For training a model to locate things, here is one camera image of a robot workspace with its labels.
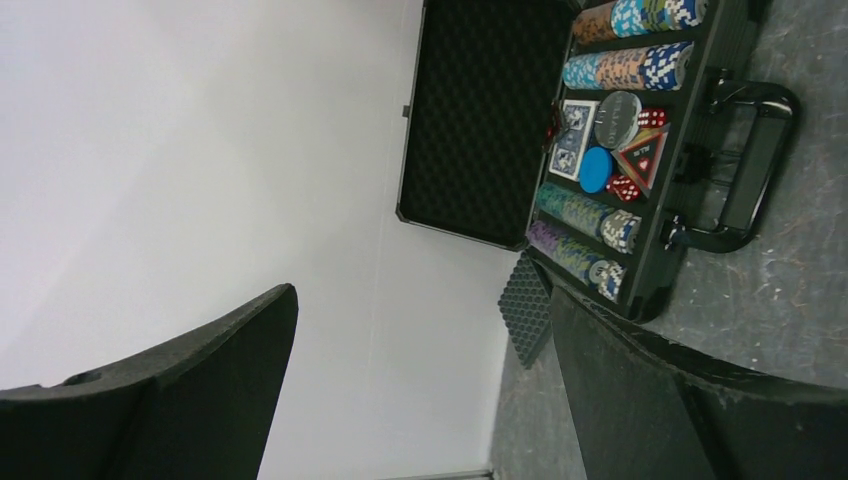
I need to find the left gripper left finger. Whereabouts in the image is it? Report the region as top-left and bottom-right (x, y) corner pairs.
(1, 284), (299, 479)

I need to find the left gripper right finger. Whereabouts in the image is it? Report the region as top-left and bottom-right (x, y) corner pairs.
(550, 288), (847, 479)

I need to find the dark grey foam pad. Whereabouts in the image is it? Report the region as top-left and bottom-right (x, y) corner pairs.
(498, 252), (552, 369)

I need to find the red triangle all-in marker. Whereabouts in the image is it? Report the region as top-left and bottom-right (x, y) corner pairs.
(612, 124), (671, 195)

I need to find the blue round chip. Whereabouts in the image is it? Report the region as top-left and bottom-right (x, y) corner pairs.
(578, 147), (613, 194)

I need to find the red die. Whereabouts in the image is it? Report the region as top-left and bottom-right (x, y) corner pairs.
(637, 107), (669, 129)

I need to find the black poker chip case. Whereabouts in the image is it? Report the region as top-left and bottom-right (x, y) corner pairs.
(396, 1), (801, 323)

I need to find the grey dealer button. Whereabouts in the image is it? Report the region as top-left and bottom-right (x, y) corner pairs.
(593, 91), (642, 150)

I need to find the playing card deck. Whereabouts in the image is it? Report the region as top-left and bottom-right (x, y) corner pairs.
(548, 99), (599, 181)

